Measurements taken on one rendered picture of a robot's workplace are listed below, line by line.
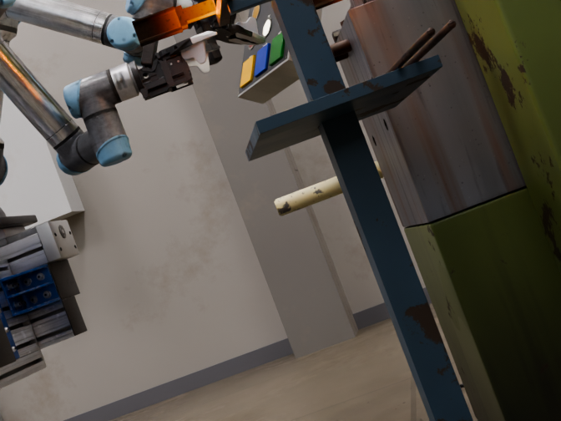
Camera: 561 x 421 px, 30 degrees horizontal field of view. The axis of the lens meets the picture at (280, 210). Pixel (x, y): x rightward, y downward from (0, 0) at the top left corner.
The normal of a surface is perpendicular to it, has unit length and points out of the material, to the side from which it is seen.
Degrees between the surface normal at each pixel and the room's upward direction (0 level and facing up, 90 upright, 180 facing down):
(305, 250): 90
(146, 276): 90
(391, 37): 90
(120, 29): 90
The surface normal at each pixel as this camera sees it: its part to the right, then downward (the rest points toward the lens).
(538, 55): 0.02, -0.04
